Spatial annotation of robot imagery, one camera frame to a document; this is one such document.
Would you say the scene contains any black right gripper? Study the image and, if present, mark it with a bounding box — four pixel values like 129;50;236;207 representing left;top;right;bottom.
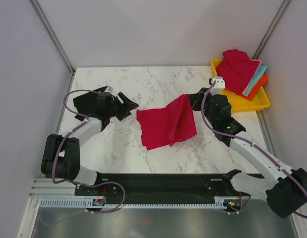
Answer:
188;88;218;127

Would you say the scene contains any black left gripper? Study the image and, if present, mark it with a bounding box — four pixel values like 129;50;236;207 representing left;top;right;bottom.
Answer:
107;92;139;121

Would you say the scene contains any crimson t shirt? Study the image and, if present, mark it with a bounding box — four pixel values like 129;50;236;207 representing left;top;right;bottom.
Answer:
136;94;197;150
216;49;262;95

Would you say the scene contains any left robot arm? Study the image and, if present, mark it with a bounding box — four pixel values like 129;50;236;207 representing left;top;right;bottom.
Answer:
41;86;139;195

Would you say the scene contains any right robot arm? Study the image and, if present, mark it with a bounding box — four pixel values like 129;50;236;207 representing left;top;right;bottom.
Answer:
188;87;307;218

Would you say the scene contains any folded black t shirt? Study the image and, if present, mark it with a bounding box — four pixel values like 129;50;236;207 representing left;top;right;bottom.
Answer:
73;92;97;117

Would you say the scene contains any yellow plastic tray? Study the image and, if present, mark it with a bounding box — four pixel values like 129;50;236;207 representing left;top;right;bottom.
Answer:
220;73;270;113

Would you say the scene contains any crimson t shirt in tray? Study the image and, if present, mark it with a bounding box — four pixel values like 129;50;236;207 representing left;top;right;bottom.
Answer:
216;49;262;95

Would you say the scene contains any teal t shirt in tray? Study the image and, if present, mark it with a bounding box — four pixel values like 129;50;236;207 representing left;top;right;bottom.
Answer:
243;65;267;96

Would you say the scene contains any orange t shirt in tray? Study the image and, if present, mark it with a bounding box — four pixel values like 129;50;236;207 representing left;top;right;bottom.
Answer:
246;73;269;101

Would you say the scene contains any pink t shirt in tray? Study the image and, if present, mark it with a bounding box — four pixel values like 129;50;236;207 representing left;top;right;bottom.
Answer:
217;58;261;94

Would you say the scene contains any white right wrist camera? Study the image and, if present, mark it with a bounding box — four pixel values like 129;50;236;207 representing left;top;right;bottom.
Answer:
209;76;225;95

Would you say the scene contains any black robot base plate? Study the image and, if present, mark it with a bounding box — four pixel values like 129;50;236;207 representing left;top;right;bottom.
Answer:
75;173;241;204

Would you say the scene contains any white slotted cable duct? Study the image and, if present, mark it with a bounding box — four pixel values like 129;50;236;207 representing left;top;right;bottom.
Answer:
40;197;236;209

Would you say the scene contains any aluminium front rail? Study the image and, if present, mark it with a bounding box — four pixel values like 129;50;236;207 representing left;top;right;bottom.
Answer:
29;178;75;198

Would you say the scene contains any right aluminium corner post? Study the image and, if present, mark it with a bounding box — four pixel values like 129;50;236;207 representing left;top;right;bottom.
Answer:
252;0;292;60

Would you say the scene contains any aluminium corner post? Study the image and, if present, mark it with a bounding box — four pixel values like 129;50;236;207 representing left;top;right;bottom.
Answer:
252;0;292;60
29;0;75;75

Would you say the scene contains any left aluminium corner post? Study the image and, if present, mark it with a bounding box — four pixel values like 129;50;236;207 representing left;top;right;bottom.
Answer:
29;0;75;75

